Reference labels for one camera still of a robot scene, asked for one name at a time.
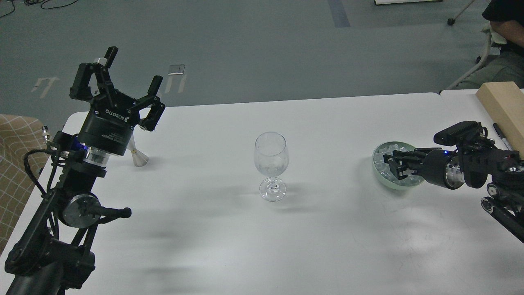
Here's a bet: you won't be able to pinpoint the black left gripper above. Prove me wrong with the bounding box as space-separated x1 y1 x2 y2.
70 46 165 156

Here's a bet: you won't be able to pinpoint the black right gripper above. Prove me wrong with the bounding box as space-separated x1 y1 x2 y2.
382 147 464 189

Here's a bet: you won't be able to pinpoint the steel double jigger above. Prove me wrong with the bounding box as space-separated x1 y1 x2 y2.
126 134 149 167

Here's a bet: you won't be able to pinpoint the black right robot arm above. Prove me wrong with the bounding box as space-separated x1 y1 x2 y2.
382 121 524 241

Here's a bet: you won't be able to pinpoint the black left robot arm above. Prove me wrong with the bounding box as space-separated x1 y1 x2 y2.
5 46 165 295

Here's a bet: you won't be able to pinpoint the green bowl of ice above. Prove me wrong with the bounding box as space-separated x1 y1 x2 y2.
372 141 425 190

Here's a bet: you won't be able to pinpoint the clear wine glass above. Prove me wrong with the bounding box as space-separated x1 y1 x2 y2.
254 132 289 202

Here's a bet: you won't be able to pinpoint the black marker pen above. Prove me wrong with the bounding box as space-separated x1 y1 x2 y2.
492 123 513 150

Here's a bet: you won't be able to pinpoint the beige checkered chair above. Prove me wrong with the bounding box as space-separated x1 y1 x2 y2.
0 114 45 252

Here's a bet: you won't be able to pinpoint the light wooden block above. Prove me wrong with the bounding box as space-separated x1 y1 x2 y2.
476 82 524 156

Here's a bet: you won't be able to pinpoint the white office chair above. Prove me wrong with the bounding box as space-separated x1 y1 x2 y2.
440 0 508 93

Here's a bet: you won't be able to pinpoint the seated person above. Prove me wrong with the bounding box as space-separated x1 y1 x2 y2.
454 0 524 89

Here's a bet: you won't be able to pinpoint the black floor cables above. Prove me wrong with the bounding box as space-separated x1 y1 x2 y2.
0 0 78 18

